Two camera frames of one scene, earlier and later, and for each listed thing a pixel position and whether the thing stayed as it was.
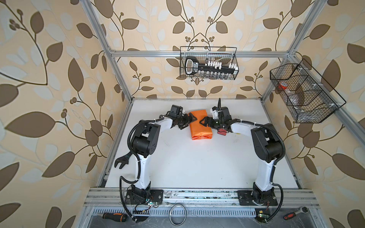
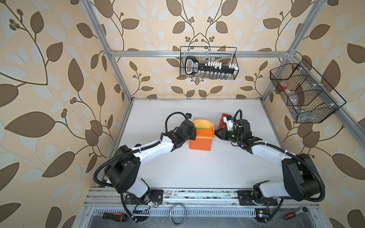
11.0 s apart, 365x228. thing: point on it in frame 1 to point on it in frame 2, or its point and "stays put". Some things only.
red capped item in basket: [283, 85] stays put
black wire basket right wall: [308, 97] stays put
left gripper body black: [182, 120] to [192, 135]
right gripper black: [210, 122] to [223, 133]
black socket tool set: [210, 68] stays put
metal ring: [177, 214] stays put
